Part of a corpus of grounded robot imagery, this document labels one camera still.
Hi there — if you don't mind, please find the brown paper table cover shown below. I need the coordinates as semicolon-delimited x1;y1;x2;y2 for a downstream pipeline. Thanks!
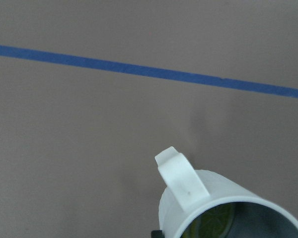
0;0;298;238

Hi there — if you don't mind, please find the yellow green lemon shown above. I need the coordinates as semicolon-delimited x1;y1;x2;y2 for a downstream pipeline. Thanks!
181;203;235;238

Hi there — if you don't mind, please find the white mug grey inside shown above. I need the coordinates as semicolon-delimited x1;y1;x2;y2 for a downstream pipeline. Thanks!
155;147;298;238

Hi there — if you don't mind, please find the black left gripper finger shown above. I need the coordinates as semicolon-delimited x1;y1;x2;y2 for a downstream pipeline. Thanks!
150;230;163;238

